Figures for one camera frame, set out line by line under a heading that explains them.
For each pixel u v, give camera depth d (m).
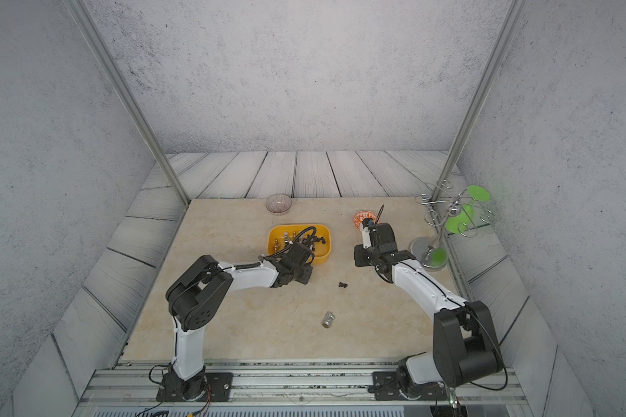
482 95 0.86
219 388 0.73
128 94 0.86
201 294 0.51
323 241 1.05
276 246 1.04
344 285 0.94
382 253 0.67
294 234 1.05
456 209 0.80
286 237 1.06
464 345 0.42
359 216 1.11
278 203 1.18
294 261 0.77
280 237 1.07
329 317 0.86
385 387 0.71
